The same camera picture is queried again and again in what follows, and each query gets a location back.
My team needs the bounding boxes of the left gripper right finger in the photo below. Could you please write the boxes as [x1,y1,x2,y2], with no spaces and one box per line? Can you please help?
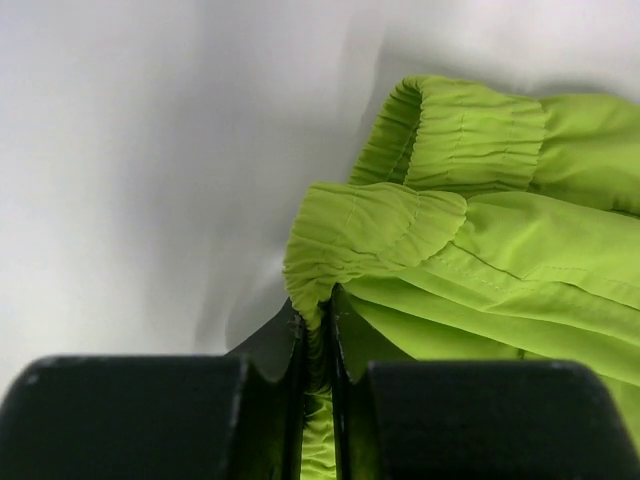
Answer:
[329,289,639,479]

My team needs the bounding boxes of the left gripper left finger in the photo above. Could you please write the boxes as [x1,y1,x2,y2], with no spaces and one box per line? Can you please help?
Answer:
[1,304,305,479]

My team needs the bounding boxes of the lime green shorts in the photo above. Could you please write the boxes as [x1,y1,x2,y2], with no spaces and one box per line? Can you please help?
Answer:
[283,75,639,479]

